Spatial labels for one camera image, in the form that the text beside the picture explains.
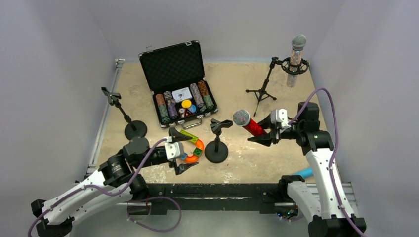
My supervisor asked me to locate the red microphone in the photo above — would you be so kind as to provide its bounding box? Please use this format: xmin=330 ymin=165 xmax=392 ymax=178
xmin=232 ymin=110 xmax=267 ymax=137

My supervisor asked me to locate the round-base mic stand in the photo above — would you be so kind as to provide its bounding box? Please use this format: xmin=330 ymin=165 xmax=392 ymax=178
xmin=101 ymin=87 xmax=148 ymax=140
xmin=204 ymin=118 xmax=233 ymax=163

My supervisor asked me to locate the blue microphone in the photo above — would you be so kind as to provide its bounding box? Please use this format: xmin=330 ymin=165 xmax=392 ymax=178
xmin=294 ymin=168 xmax=313 ymax=179

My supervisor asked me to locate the black tripod shock-mount stand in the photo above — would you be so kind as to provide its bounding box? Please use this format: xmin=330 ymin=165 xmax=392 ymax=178
xmin=245 ymin=56 xmax=310 ymax=118

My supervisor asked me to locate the glitter microphone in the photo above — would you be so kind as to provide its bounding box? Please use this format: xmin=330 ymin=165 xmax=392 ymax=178
xmin=287 ymin=34 xmax=306 ymax=88

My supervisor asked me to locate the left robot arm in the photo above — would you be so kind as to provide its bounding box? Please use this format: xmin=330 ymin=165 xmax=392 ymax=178
xmin=27 ymin=128 xmax=194 ymax=237

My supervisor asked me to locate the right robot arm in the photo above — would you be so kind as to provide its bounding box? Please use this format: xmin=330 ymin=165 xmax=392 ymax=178
xmin=248 ymin=102 xmax=366 ymax=237

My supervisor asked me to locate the lime green toy brick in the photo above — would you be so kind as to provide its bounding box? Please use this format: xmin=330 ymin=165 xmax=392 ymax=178
xmin=180 ymin=130 xmax=199 ymax=144

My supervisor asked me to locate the dark green toy brick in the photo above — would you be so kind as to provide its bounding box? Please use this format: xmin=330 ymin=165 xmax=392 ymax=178
xmin=193 ymin=147 xmax=203 ymax=157

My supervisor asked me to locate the orange curved toy track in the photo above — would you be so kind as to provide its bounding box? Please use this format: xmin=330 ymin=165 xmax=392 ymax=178
xmin=180 ymin=138 xmax=205 ymax=163

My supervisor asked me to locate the yellow poker chip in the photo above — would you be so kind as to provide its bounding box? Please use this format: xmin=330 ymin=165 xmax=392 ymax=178
xmin=181 ymin=100 xmax=192 ymax=109

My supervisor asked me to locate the black poker chip case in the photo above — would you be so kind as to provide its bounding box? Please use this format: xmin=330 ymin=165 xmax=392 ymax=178
xmin=138 ymin=40 xmax=218 ymax=129

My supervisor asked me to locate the white card deck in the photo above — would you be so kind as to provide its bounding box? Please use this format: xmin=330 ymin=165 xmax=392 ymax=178
xmin=171 ymin=87 xmax=193 ymax=103

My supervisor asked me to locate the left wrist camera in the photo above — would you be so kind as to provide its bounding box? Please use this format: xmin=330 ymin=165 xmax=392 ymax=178
xmin=164 ymin=137 xmax=185 ymax=161

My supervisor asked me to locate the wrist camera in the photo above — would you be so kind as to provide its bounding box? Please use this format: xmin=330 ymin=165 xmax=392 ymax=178
xmin=269 ymin=109 xmax=291 ymax=130
xmin=164 ymin=137 xmax=185 ymax=161

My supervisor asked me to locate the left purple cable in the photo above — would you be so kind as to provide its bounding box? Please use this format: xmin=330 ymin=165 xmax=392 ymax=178
xmin=27 ymin=138 xmax=169 ymax=237

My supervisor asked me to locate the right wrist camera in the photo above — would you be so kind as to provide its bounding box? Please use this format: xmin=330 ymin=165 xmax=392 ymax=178
xmin=269 ymin=109 xmax=291 ymax=130

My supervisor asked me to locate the purple loop cable under table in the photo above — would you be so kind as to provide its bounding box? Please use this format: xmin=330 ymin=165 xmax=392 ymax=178
xmin=126 ymin=196 xmax=182 ymax=234

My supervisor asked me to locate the black front table rail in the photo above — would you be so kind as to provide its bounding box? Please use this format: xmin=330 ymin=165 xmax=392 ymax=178
xmin=126 ymin=183 xmax=295 ymax=215

